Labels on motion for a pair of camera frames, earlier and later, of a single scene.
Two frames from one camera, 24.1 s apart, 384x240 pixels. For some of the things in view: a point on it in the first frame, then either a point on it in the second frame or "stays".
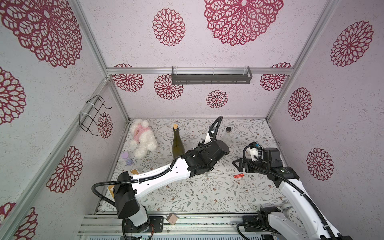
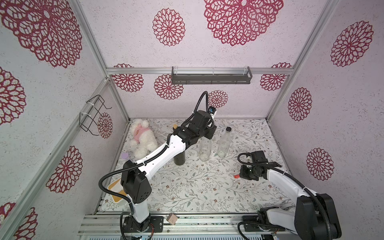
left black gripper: (200, 147) → (211, 132)
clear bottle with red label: (227, 137) stays
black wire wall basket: (92, 114) stays
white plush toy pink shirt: (144, 139) stays
